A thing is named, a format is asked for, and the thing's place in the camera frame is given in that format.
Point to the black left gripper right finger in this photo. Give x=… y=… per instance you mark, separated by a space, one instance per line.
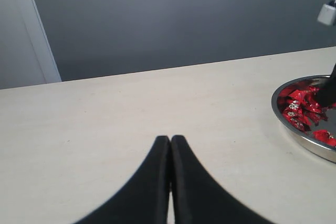
x=197 y=197

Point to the round stainless steel plate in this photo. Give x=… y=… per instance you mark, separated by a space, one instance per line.
x=305 y=139

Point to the red wrapped candy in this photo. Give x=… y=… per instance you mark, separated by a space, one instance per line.
x=299 y=95
x=324 y=136
x=297 y=119

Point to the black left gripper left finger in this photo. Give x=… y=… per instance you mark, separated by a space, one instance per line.
x=145 y=196

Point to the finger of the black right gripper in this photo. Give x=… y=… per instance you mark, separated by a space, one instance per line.
x=326 y=94

